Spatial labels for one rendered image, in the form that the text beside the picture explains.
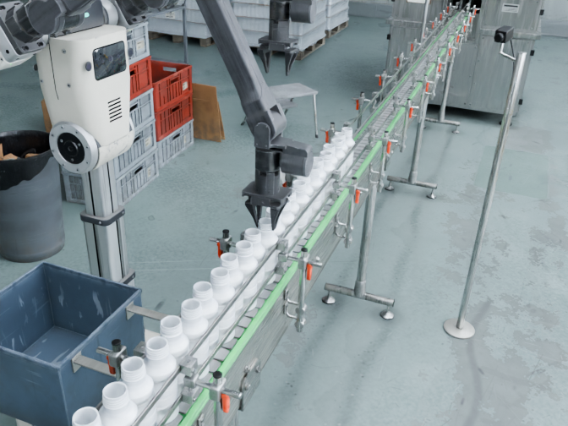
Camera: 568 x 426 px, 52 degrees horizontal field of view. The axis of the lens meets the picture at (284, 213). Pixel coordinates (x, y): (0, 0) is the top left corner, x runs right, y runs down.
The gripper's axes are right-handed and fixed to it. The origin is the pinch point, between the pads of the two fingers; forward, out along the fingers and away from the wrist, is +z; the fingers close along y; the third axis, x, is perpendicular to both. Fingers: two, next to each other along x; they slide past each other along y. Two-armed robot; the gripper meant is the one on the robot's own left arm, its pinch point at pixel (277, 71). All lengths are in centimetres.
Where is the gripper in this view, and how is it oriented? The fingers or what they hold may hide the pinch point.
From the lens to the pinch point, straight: 173.4
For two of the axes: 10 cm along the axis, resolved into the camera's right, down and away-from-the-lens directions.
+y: -9.3, -2.1, 3.1
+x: -3.7, 4.2, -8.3
